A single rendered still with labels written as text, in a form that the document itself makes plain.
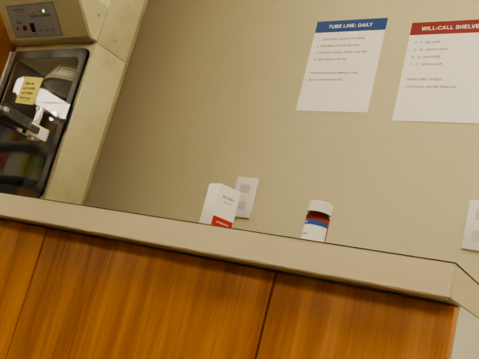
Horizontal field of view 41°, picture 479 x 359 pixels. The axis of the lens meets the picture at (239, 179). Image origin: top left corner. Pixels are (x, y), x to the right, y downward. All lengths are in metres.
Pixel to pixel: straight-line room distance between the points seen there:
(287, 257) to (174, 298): 0.20
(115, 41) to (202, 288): 0.97
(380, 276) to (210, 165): 1.16
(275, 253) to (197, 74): 1.28
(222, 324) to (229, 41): 1.29
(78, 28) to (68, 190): 0.41
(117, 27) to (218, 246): 0.99
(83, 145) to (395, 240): 0.80
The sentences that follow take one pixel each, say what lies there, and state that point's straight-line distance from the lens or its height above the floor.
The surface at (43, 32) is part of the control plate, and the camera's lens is 1.79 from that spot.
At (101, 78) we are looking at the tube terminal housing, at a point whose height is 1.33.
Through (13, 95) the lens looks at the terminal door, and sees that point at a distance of 1.82.
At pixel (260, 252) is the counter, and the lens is 0.83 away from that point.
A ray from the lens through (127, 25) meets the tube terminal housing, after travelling 1.77.
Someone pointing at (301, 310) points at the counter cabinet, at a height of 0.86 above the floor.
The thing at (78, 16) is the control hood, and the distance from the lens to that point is 1.68.
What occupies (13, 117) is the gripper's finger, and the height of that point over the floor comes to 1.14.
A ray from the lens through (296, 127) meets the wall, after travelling 1.76.
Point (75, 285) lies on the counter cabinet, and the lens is 1.05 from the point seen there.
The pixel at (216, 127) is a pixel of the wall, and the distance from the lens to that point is 1.90.
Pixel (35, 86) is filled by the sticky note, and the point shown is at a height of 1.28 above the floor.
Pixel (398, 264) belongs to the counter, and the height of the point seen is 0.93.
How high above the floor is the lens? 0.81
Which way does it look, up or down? 13 degrees up
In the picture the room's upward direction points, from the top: 15 degrees clockwise
